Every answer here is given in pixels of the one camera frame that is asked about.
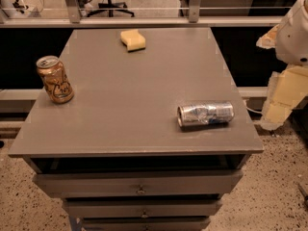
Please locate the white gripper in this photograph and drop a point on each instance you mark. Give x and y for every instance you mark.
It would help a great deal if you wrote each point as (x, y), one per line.
(294, 40)

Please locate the yellow sponge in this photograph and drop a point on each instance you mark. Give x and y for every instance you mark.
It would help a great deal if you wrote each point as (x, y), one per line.
(133, 40)

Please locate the silver crushed can lying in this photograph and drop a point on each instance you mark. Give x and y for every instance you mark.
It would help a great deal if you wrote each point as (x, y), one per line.
(205, 113)

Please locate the grey drawer cabinet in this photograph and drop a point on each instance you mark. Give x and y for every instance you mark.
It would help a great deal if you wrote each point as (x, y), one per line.
(116, 156)

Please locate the gold soda can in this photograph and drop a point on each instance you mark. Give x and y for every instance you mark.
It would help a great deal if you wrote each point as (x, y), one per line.
(52, 73)

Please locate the metal railing frame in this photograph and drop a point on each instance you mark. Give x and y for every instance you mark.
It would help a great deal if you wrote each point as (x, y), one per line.
(146, 13)

